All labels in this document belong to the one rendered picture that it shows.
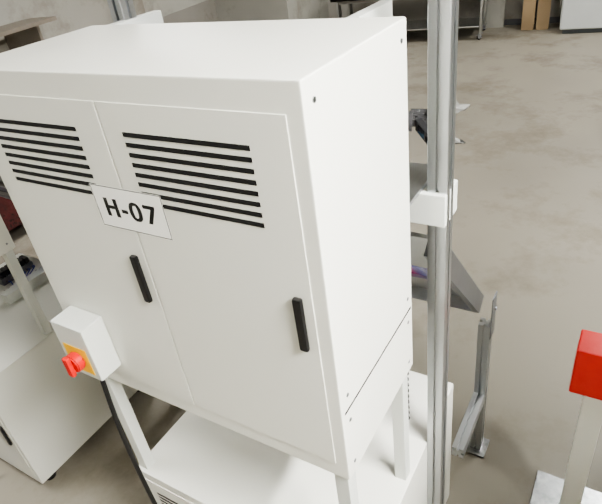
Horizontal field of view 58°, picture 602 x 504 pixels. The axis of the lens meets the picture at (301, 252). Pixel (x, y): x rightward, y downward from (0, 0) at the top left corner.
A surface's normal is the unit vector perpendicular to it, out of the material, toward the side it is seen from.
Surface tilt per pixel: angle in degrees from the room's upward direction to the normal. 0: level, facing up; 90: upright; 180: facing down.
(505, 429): 0
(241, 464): 0
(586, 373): 90
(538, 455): 0
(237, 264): 90
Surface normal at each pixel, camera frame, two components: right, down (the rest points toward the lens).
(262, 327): -0.50, 0.52
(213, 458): -0.12, -0.83
